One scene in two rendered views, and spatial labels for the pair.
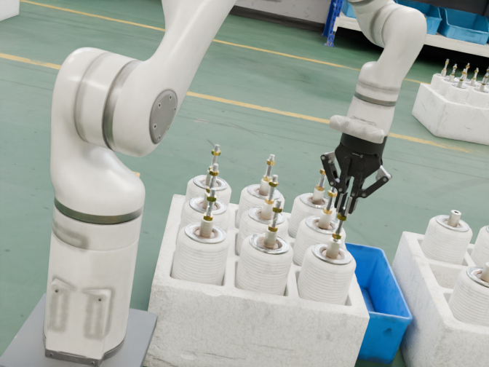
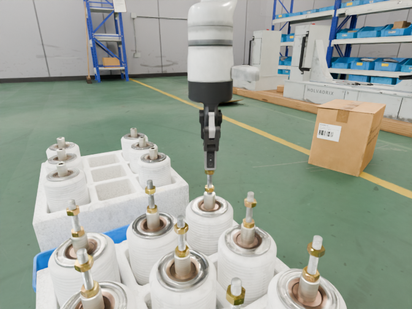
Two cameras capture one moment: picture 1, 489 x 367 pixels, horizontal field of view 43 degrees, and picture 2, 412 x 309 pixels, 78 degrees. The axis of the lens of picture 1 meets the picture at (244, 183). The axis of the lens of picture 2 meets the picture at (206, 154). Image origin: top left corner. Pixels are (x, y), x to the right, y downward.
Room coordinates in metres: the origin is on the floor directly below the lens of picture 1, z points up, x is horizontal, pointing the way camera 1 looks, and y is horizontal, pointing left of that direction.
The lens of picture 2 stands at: (1.21, 0.21, 0.54)
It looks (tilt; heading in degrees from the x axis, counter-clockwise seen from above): 22 degrees down; 244
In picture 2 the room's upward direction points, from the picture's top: straight up
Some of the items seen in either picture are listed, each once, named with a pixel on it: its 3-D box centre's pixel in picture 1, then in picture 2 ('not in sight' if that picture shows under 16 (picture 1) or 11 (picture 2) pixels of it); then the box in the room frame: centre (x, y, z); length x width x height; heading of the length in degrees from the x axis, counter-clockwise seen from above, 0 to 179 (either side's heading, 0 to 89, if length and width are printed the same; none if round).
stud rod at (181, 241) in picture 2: (271, 193); (181, 240); (1.12, -0.06, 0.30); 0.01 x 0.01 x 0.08
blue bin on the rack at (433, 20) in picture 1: (413, 15); not in sight; (5.60, -1.14, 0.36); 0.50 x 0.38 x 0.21; 2
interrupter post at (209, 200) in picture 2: (333, 247); (209, 200); (1.01, -0.18, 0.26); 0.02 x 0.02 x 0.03
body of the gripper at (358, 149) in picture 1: (360, 151); (210, 103); (1.01, -0.18, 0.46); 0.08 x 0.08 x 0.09
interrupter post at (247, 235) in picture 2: (270, 237); (247, 233); (1.00, -0.07, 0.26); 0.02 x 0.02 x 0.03
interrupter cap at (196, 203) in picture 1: (207, 206); not in sight; (1.11, 0.06, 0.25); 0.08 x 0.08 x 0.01
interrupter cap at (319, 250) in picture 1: (331, 254); (209, 205); (1.01, -0.18, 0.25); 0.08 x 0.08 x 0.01
